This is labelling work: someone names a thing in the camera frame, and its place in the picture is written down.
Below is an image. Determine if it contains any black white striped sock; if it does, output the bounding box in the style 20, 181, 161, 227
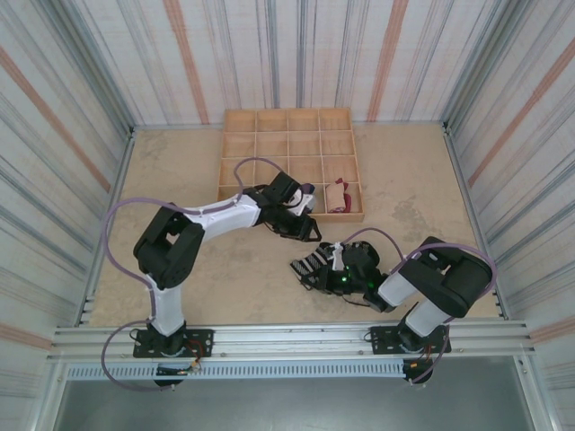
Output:
289, 241, 377, 288

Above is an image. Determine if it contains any beige purple-striped sock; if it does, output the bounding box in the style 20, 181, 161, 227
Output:
323, 178, 356, 214

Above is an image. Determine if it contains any wooden compartment tray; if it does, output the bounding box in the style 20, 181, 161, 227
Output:
214, 107, 365, 224

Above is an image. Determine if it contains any aluminium side profile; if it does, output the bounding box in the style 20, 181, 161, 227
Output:
441, 119, 511, 321
74, 127, 138, 327

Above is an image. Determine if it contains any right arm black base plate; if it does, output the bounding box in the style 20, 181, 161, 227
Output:
368, 325, 452, 356

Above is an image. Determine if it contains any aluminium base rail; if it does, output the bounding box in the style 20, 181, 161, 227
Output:
47, 319, 538, 363

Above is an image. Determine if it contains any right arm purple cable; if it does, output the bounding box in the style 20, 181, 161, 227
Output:
336, 227, 499, 385

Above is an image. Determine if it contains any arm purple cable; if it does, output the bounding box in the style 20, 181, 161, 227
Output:
336, 227, 499, 385
102, 156, 285, 392

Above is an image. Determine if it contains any red black wire bundle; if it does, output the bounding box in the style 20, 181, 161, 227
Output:
181, 339, 212, 376
416, 341, 440, 363

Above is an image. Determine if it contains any slotted grey cable duct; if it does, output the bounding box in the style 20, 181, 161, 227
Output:
65, 362, 405, 381

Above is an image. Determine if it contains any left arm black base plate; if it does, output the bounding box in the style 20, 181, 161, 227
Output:
132, 328, 215, 359

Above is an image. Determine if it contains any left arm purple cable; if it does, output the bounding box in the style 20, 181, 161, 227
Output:
102, 156, 285, 392

